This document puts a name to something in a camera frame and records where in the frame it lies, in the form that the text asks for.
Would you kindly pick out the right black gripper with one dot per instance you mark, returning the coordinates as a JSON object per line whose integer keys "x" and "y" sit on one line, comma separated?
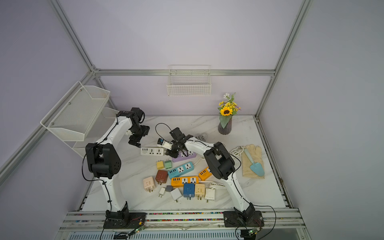
{"x": 171, "y": 152}

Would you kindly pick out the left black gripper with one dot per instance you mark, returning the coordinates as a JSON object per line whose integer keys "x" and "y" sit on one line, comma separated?
{"x": 145, "y": 129}

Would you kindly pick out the purple power strip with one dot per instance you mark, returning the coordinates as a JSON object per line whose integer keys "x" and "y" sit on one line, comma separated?
{"x": 183, "y": 157}

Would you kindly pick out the white power strip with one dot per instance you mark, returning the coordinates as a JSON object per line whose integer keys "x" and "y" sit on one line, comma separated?
{"x": 152, "y": 151}

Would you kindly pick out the green small adapter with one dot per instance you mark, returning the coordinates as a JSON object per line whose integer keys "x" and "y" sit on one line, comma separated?
{"x": 168, "y": 164}

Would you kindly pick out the teal power strip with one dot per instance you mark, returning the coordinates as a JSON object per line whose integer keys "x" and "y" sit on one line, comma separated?
{"x": 181, "y": 170}

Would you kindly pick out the yellow cube adapter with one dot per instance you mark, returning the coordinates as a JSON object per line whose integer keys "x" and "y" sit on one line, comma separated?
{"x": 160, "y": 165}

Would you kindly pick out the brown cube adapter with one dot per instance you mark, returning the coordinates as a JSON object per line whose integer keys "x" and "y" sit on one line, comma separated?
{"x": 161, "y": 177}

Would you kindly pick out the orange power strip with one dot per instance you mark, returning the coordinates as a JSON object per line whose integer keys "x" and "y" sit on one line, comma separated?
{"x": 205, "y": 174}
{"x": 179, "y": 182}

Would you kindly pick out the blue cube adapter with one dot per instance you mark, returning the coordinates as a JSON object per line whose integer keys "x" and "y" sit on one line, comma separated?
{"x": 189, "y": 191}

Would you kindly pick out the beige cube adapter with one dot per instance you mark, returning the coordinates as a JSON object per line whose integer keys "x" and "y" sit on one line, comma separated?
{"x": 200, "y": 191}

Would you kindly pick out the small white plug charger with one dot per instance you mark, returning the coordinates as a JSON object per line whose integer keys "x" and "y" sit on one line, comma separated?
{"x": 162, "y": 192}

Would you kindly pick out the small white adapter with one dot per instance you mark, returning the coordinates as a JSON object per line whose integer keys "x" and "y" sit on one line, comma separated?
{"x": 176, "y": 195}

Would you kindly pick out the pink white cube adapter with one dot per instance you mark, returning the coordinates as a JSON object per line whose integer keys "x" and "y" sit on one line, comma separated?
{"x": 149, "y": 184}

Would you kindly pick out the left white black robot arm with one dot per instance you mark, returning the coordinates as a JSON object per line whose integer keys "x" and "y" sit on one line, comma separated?
{"x": 103, "y": 160}

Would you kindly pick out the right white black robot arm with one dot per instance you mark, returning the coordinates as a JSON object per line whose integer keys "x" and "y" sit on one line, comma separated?
{"x": 221, "y": 164}

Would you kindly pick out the lower white mesh shelf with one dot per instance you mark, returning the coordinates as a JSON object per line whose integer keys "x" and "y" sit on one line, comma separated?
{"x": 104, "y": 121}

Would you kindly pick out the white mesh shelf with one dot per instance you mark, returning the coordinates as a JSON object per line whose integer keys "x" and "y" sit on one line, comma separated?
{"x": 104, "y": 121}
{"x": 72, "y": 118}

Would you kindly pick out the dark purple ribbed vase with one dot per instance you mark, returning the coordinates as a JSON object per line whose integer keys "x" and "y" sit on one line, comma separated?
{"x": 225, "y": 127}

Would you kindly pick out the sunflower bouquet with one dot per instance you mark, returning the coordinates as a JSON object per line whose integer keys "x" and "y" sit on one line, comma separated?
{"x": 227, "y": 109}

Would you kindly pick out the upper white mesh shelf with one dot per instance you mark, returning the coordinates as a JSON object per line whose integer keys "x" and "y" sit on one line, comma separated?
{"x": 72, "y": 118}

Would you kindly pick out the beige work glove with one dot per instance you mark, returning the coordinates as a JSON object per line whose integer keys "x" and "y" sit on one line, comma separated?
{"x": 256, "y": 153}

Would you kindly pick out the teal garden trowel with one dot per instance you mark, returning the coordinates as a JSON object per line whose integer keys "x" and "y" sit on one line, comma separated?
{"x": 257, "y": 168}

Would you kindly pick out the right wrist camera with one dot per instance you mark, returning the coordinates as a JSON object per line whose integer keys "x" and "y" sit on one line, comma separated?
{"x": 164, "y": 144}

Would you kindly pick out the white wire wall basket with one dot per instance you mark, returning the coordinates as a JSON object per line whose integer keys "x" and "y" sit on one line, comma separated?
{"x": 189, "y": 81}

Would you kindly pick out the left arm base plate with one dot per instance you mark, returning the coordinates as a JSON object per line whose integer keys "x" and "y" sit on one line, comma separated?
{"x": 115, "y": 220}

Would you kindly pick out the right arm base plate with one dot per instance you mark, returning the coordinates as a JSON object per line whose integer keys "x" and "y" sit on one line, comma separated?
{"x": 234, "y": 219}

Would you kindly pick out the aluminium front rail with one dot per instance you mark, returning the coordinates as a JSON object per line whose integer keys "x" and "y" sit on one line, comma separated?
{"x": 185, "y": 220}

